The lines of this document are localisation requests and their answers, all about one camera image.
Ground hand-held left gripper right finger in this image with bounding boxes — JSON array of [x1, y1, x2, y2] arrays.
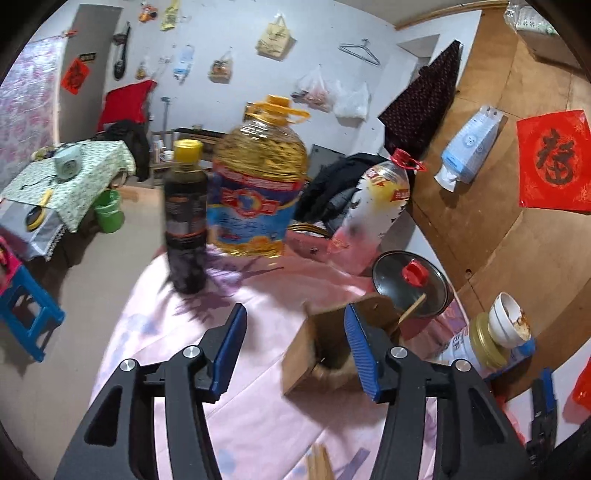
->
[[344, 302, 539, 480]]

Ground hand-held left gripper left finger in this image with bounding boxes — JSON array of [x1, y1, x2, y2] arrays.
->
[[53, 302, 249, 480]]

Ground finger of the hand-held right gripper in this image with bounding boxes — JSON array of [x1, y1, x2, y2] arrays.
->
[[529, 368, 558, 467]]

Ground wooden chopstick holder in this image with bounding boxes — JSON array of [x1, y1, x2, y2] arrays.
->
[[283, 295, 407, 395]]

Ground single wooden chopstick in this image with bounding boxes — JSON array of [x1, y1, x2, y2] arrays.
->
[[397, 293, 428, 324]]

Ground bunch of wooden chopsticks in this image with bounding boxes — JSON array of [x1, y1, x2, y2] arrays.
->
[[305, 442, 334, 480]]

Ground red plastic bag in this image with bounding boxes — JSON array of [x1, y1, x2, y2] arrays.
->
[[571, 369, 591, 411]]

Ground blue plastic canister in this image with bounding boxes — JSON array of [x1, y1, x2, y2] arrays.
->
[[489, 337, 539, 384]]

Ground milk powder can gold lid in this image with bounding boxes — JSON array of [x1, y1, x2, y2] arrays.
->
[[436, 311, 509, 377]]

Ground white bowl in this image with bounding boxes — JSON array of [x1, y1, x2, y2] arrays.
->
[[488, 292, 532, 347]]

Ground glass pot lid red knob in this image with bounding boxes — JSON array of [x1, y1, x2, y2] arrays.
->
[[372, 250, 454, 319]]

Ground dark soy sauce bottle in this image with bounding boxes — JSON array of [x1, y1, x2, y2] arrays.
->
[[164, 139, 209, 295]]

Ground white red-capped drink bottle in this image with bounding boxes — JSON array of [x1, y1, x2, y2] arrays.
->
[[327, 148, 428, 275]]

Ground black jacket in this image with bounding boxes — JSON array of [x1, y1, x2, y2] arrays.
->
[[293, 153, 393, 232]]

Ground large cooking oil bottle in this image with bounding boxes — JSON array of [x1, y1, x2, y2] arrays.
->
[[205, 95, 311, 258]]

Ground green plastic bucket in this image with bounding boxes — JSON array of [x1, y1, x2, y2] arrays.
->
[[95, 189, 125, 234]]

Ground blue plastic stool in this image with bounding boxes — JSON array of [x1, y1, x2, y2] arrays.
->
[[0, 265, 65, 363]]

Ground table with green cloth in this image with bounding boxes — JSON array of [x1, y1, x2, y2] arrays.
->
[[0, 141, 137, 232]]

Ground black clothes pile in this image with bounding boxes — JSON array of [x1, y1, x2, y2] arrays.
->
[[90, 120, 151, 183]]

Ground blue white hanging package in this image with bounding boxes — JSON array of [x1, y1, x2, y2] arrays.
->
[[434, 105, 508, 192]]

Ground pink plastic stool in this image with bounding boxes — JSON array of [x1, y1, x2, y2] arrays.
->
[[0, 235, 24, 287]]

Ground red paper decoration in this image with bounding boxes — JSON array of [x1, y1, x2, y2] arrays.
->
[[516, 109, 591, 213]]

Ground mint green rice cooker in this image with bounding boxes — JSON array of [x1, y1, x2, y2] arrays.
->
[[52, 143, 84, 183]]

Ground white plastic bag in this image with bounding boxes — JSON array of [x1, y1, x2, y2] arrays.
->
[[333, 80, 371, 121]]

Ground dark dotted garment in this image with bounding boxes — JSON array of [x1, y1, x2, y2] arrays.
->
[[379, 41, 464, 158]]

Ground clear plastic bag with food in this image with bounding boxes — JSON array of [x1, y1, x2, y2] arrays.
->
[[295, 65, 340, 114]]

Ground red cloth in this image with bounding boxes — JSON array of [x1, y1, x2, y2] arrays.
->
[[97, 79, 158, 132]]

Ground hanging bag of snacks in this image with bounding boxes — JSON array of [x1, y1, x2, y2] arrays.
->
[[209, 48, 234, 84]]

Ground hanging bag with water bottle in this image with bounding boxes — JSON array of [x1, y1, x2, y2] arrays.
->
[[173, 44, 195, 84]]

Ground red paper on door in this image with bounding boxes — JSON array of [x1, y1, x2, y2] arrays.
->
[[61, 58, 90, 96]]

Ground beige tote bag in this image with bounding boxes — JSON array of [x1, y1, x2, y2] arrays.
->
[[256, 13, 296, 61]]

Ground pink floral plastic curtain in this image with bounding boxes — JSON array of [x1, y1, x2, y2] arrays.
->
[[0, 37, 65, 185]]

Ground yellow hanging bag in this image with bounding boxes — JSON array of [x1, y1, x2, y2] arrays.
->
[[160, 0, 182, 31]]

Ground grey door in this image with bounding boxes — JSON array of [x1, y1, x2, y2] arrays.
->
[[60, 4, 124, 144]]

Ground plastic wrapped box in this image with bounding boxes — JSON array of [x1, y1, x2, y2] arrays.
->
[[503, 0, 583, 70]]

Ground yellow handled small pan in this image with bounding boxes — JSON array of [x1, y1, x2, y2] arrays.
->
[[25, 189, 54, 232]]

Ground wire clothes hanger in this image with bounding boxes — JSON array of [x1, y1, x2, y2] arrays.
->
[[339, 39, 382, 68]]

